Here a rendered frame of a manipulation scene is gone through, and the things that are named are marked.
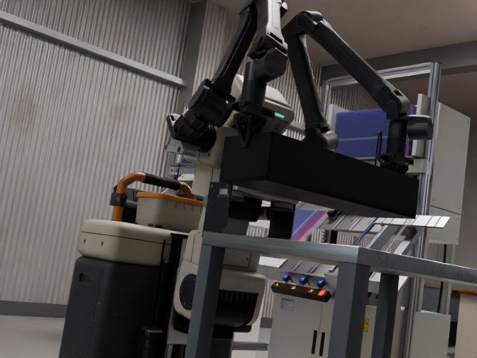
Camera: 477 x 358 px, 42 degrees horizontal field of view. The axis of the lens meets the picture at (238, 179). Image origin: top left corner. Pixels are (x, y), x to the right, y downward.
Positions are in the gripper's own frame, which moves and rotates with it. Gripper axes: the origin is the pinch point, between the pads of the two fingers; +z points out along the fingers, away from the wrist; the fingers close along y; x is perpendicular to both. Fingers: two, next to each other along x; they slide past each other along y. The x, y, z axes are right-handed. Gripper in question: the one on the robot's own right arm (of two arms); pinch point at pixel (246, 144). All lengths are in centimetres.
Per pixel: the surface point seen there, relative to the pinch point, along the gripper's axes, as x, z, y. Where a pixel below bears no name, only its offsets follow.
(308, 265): 99, 21, 131
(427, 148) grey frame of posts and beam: 69, -46, 175
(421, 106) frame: 71, -66, 168
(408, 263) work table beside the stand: -41.7, 23.8, 8.3
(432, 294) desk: 353, 20, 637
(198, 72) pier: 408, -170, 260
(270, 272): 118, 27, 124
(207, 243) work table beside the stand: 0.9, 24.3, -6.4
